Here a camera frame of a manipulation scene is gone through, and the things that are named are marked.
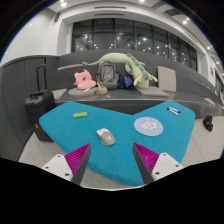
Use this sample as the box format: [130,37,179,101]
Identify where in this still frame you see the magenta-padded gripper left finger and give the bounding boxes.
[40,143,92,186]

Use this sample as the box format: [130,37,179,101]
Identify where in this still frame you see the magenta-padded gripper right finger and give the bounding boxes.
[132,142,185,185]

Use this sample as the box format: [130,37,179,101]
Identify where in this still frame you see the grey and white computer mouse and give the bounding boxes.
[96,127,117,147]

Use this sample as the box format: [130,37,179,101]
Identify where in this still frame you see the round light blue mouse pad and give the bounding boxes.
[133,116,165,137]

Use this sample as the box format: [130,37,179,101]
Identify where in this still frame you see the green eraser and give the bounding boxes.
[72,111,89,119]

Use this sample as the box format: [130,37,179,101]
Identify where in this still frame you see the white marker with black cap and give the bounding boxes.
[166,107,180,117]

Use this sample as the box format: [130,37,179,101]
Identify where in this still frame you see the white marker with blue cap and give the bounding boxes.
[168,106,182,114]

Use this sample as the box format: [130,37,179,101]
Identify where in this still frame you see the dark grey stepped bench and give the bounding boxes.
[46,49,224,119]

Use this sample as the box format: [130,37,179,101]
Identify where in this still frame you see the black suitcase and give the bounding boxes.
[24,63,57,142]

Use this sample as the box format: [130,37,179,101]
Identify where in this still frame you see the round grey cushion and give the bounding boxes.
[67,86,98,98]

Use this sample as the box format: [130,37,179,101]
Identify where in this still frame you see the flat grey seat cushion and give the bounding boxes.
[134,85,170,98]

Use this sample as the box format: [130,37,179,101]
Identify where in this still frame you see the small flat grey cushion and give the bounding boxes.
[51,88,69,102]

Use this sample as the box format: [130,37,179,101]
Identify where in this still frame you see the black bag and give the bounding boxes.
[202,114,214,133]

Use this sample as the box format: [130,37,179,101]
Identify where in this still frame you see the tan round pouch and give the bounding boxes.
[95,85,109,96]

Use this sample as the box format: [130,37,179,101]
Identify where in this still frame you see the dark blue bag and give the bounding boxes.
[116,74,135,90]

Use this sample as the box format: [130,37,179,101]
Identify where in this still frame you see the pink plush pillow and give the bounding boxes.
[73,69,97,90]

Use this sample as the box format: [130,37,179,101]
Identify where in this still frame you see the upright grey cushion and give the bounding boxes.
[156,65,177,93]

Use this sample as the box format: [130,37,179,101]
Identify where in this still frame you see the grey backpack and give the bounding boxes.
[95,61,120,90]

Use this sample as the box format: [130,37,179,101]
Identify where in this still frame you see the green dragon plush toy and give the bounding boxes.
[82,52,159,90]

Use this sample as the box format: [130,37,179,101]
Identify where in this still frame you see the ceiling lights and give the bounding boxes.
[58,0,214,51]

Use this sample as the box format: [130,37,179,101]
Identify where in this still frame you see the dark glass window wall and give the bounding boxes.
[71,18,198,72]

